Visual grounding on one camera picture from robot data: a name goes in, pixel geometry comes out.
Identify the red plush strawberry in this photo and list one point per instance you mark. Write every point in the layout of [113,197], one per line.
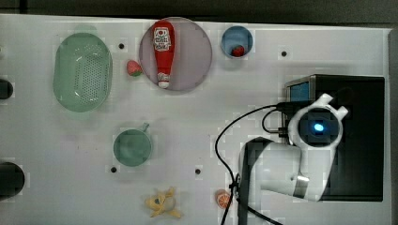
[133,68]

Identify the orange slice toy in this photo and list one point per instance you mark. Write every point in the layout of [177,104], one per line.
[222,198]

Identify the black cylinder robot base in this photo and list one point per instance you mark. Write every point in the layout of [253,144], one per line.
[12,180]

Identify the grey round plate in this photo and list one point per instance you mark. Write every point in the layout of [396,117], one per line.
[192,59]

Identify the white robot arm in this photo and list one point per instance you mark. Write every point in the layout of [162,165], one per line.
[298,168]

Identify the blue small bowl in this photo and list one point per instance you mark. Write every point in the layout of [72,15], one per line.
[234,36]

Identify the teal mug with handle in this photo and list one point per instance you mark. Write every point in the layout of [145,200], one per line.
[133,147]

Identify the yellow plush banana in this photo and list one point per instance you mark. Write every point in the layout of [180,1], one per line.
[163,202]

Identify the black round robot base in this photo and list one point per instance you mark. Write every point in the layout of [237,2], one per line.
[6,89]

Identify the black and silver toaster oven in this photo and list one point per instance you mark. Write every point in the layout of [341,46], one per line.
[357,170]

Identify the green perforated colander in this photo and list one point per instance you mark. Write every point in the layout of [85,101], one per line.
[83,70]

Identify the red plush ketchup bottle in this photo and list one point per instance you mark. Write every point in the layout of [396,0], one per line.
[163,37]

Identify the small red strawberry toy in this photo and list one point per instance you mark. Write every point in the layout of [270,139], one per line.
[238,51]

